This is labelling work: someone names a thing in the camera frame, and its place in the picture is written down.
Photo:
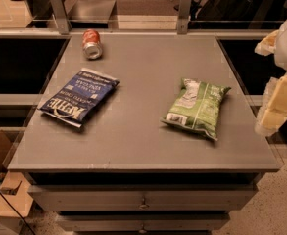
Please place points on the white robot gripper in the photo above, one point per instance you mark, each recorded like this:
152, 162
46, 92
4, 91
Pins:
273, 111

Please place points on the green jalapeno chip bag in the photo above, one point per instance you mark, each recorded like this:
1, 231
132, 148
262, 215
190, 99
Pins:
196, 108

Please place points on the blue Kettle chip bag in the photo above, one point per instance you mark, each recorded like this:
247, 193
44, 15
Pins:
85, 91

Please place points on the black office chair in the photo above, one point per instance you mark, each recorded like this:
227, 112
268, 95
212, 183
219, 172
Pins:
237, 14

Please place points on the grey drawer cabinet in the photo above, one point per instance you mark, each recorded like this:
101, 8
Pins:
125, 144

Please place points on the red soda can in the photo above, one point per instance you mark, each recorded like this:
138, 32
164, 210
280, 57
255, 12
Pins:
91, 44

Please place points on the lower grey drawer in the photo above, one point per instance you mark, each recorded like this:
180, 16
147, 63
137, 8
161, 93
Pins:
143, 222

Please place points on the grey drawer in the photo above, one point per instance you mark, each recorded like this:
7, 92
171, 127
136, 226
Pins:
143, 222
74, 198

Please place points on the upper grey drawer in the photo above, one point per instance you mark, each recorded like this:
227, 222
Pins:
74, 198

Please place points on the cardboard box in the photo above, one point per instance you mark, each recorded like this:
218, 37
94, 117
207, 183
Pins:
15, 203

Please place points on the right metal bracket post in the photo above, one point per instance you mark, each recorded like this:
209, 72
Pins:
183, 16

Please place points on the metal bracket post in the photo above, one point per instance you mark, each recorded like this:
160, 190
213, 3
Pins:
60, 15
183, 16

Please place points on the left metal bracket post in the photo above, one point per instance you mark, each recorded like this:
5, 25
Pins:
60, 15

